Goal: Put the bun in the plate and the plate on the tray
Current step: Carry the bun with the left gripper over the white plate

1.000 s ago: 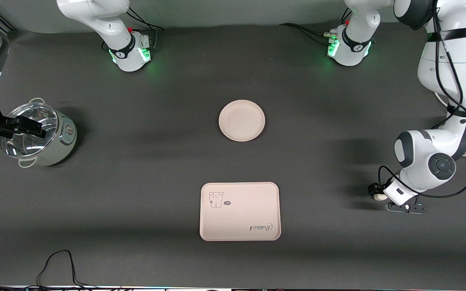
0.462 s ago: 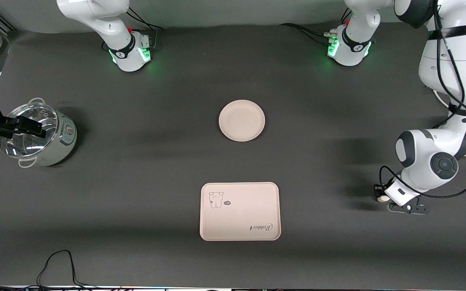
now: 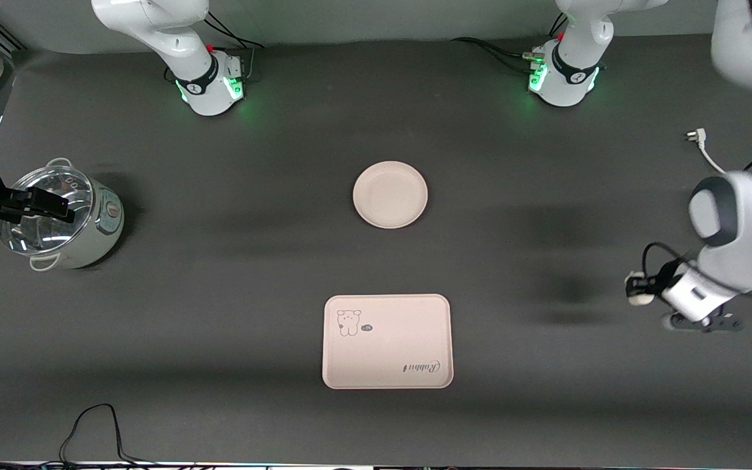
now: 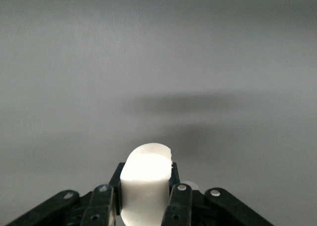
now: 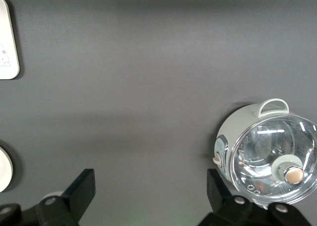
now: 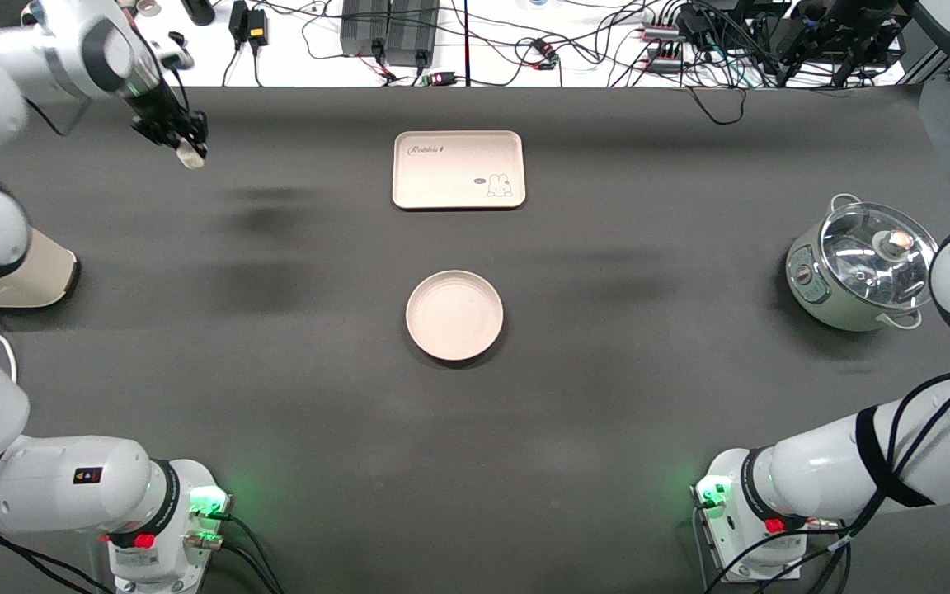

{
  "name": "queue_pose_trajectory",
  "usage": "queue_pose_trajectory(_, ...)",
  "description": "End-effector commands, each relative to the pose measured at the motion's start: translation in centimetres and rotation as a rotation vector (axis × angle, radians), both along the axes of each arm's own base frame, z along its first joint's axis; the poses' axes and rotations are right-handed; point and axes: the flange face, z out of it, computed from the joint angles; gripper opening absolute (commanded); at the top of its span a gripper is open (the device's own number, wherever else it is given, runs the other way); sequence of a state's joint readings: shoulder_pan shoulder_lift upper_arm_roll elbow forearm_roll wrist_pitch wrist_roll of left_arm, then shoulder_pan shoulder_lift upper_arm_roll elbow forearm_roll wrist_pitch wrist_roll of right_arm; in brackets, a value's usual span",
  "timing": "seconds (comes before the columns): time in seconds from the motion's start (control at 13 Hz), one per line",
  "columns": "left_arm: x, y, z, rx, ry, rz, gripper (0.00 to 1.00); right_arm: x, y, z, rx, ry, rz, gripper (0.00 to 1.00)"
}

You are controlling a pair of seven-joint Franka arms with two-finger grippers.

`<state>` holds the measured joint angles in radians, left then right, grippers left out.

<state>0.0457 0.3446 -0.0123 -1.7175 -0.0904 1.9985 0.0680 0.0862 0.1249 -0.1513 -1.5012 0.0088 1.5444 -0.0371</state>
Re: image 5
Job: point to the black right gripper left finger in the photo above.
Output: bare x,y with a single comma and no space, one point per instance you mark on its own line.
79,186

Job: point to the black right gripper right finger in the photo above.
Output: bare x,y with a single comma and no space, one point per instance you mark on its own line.
218,198

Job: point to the round beige plate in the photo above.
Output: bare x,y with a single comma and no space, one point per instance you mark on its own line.
5,169

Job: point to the beige rectangular tray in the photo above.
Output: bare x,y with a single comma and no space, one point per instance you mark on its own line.
7,37

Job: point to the glass pot lid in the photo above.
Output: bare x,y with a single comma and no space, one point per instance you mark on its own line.
272,146

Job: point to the pale green electric pot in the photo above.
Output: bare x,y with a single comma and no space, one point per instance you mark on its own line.
237,122

